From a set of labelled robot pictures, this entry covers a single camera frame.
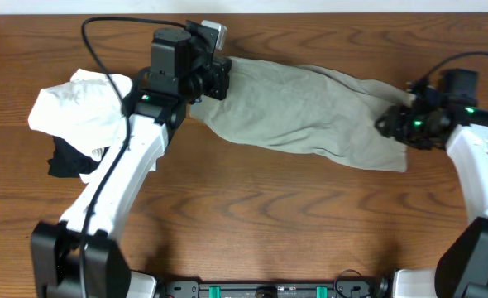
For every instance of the white garment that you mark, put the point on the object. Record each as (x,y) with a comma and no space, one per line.
(84,111)
(97,156)

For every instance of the black garment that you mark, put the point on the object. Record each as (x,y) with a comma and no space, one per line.
(68,162)

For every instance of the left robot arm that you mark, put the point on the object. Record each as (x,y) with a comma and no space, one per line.
(80,255)

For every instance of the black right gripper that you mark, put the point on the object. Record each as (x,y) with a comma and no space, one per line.
(398,117)

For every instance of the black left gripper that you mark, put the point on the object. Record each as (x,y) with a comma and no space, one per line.
(218,77)

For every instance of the white bottom garment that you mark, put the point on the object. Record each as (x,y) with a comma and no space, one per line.
(97,156)

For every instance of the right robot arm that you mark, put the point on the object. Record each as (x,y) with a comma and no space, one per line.
(447,117)

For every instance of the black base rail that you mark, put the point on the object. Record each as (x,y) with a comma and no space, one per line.
(194,289)

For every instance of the khaki grey shorts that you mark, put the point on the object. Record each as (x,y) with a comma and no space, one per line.
(306,109)

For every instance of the white top garment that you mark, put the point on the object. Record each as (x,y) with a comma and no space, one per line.
(84,111)

